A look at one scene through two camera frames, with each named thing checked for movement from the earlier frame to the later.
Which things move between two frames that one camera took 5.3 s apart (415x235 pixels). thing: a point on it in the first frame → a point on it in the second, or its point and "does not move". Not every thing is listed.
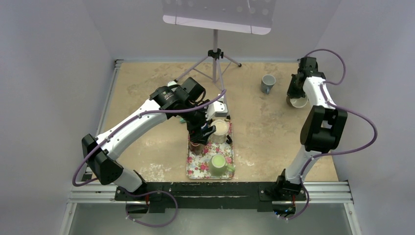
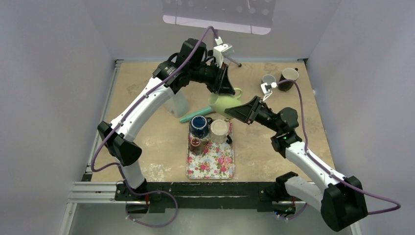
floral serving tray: [197, 166] does not move
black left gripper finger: [202, 136] → [224, 85]
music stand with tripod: [254, 16] does not move
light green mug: [218, 167] → [219, 103]
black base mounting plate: [260, 195] does not move
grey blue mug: [267, 81] does not move
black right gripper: [291, 92] → [246, 112]
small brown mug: [196, 149] does not move
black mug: [297, 103] → [288, 73]
